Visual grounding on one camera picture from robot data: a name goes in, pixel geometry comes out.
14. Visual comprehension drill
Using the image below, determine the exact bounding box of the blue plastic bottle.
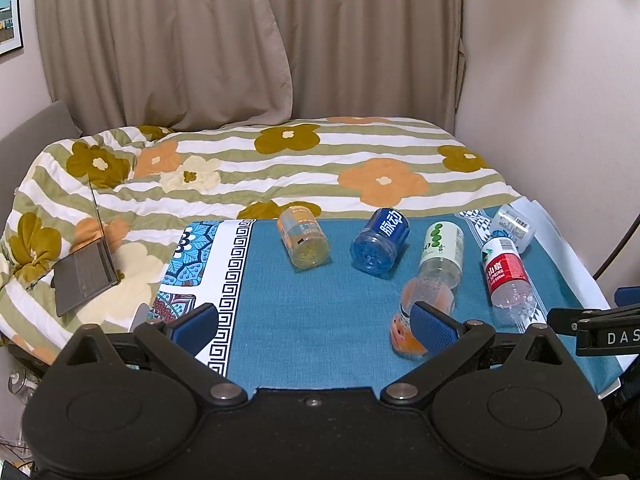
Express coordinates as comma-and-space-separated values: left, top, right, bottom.
350, 207, 411, 276

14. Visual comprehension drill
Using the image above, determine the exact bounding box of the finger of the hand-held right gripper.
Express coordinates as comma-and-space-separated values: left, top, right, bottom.
546, 306, 583, 334

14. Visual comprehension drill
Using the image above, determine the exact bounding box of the white sheet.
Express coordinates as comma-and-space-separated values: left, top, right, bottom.
515, 197, 626, 397

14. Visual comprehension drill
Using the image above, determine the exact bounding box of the floral striped blanket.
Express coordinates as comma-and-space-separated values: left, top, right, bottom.
0, 116, 526, 363

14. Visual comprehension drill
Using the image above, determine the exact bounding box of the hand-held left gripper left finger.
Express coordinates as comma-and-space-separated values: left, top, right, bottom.
47, 303, 249, 407

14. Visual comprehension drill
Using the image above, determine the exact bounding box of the beige curtain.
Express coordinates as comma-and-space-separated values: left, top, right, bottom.
262, 0, 469, 126
32, 0, 294, 133

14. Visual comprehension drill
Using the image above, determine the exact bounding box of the grey headboard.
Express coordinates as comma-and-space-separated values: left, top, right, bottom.
0, 100, 84, 201

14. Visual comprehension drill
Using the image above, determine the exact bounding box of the red label water bottle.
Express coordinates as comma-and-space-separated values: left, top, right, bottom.
481, 236, 539, 327

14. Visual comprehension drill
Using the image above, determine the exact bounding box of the clear bottle with orange drink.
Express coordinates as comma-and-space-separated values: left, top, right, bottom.
390, 276, 456, 359

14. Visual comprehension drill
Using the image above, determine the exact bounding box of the orange label plastic bottle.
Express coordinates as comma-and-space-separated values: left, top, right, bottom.
277, 205, 331, 269

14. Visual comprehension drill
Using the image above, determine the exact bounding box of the grey laptop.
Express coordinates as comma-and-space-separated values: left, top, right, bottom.
52, 175, 124, 318

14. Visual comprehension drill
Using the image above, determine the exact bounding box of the blue patterned cloth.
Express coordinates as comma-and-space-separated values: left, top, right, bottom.
149, 205, 624, 397

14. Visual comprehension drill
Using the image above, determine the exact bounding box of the dark cable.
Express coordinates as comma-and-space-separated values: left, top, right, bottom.
593, 217, 640, 281

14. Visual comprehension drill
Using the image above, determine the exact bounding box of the green and white label bottle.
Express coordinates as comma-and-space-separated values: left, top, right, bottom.
417, 221, 466, 289

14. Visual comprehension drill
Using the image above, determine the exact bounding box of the framed picture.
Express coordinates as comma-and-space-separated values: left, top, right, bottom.
0, 0, 26, 59

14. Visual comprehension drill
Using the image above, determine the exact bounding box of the clear bottle with white label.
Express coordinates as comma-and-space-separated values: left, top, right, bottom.
489, 204, 537, 254

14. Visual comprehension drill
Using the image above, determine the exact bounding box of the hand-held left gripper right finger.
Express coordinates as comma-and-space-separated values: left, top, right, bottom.
381, 301, 587, 404

